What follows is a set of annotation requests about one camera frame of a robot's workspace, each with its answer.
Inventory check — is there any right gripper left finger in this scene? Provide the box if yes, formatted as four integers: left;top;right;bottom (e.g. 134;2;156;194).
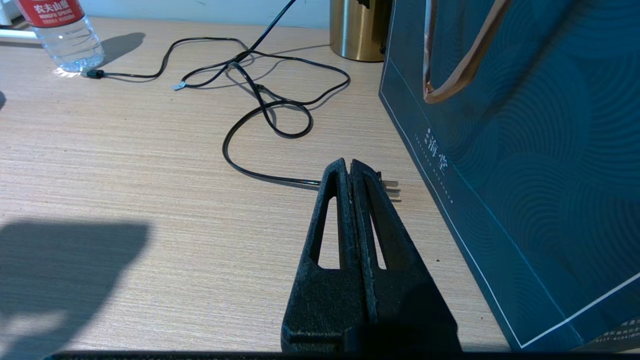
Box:
281;158;372;352

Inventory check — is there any water bottle red cap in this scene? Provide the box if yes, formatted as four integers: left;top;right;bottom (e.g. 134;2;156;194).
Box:
14;0;106;74

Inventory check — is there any white router with antennas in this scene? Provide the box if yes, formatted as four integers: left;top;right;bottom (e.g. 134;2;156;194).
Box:
0;0;43;42

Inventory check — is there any black lamp power cable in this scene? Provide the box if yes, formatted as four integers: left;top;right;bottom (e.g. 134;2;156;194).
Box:
221;0;402;195

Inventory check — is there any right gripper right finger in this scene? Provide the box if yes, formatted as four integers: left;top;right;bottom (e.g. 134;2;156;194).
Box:
350;159;458;326

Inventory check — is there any dark blue gift bag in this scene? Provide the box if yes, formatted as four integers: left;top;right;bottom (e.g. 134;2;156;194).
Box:
378;0;640;352

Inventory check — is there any brass desk lamp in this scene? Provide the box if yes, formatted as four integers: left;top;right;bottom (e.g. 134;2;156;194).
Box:
329;0;394;63

